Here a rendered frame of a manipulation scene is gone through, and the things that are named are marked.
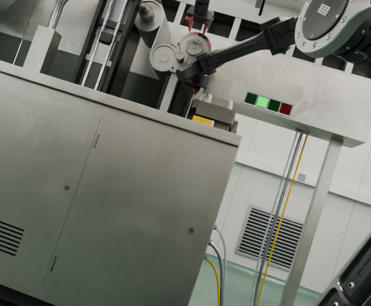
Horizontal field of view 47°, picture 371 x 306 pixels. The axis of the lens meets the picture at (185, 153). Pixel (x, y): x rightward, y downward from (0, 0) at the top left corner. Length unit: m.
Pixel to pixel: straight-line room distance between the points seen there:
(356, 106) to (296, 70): 0.35
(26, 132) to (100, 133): 0.29
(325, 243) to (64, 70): 3.19
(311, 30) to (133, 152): 0.84
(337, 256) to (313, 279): 0.33
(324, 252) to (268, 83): 2.70
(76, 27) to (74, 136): 0.93
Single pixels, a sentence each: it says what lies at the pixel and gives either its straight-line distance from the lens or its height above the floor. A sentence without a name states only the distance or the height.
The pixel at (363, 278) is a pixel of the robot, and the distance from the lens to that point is 0.64.
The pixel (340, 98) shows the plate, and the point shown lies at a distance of 2.28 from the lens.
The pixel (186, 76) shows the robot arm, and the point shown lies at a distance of 1.70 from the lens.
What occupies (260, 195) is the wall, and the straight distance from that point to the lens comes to 4.49.
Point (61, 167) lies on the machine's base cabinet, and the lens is 1.68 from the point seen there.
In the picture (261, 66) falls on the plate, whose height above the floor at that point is 1.36.
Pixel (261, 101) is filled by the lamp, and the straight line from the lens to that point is 2.20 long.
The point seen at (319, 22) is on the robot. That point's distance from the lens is 1.02.
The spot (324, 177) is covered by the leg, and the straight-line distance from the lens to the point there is 2.37.
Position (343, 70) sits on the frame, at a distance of 2.36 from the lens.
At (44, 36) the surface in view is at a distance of 2.20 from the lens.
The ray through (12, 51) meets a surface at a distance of 2.50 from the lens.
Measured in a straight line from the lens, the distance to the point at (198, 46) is 1.91.
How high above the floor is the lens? 0.68
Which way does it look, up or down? 4 degrees up
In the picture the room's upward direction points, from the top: 18 degrees clockwise
